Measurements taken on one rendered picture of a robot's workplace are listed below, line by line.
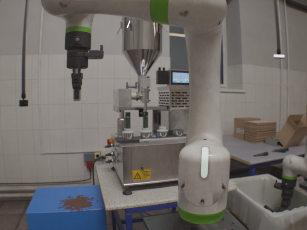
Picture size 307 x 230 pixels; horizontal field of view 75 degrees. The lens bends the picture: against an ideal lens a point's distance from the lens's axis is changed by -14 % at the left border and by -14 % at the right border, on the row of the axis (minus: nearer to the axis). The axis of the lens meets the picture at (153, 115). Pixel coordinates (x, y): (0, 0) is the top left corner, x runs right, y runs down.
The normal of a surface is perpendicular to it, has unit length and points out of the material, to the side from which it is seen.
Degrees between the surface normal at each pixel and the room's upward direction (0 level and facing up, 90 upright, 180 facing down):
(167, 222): 0
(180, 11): 127
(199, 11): 119
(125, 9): 139
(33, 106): 90
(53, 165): 90
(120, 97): 90
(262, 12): 90
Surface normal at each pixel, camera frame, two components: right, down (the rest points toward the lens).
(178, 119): 0.30, 0.07
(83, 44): 0.69, 0.06
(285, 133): -0.95, 0.03
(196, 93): -0.67, 0.05
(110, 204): 0.00, -1.00
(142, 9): -0.36, 0.72
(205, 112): -0.18, 0.02
